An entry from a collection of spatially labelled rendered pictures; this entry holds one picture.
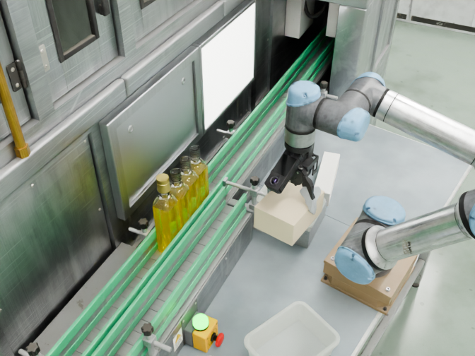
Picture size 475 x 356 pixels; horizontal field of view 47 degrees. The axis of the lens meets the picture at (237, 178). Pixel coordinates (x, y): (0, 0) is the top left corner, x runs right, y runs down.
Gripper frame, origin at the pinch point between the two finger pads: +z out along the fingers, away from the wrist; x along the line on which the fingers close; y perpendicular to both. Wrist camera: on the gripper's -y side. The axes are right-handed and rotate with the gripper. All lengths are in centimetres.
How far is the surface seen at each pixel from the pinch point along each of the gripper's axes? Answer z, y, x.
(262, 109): 17, 57, 45
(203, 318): 25.0, -28.4, 8.1
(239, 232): 22.6, 2.1, 17.8
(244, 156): 15.0, 26.6, 32.8
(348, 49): 3, 96, 31
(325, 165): 29, 54, 15
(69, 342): 18, -57, 27
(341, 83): 19, 96, 31
